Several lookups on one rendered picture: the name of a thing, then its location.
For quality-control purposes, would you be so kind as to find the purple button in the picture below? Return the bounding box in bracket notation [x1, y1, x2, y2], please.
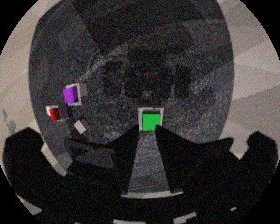
[63, 83, 88, 105]

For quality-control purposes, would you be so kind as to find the green button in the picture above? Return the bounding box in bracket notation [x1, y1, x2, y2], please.
[139, 105, 164, 131]

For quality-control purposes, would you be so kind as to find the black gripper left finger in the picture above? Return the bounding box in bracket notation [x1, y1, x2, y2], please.
[63, 124, 139, 196]

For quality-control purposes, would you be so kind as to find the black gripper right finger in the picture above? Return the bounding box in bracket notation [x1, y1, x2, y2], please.
[156, 124, 234, 193]

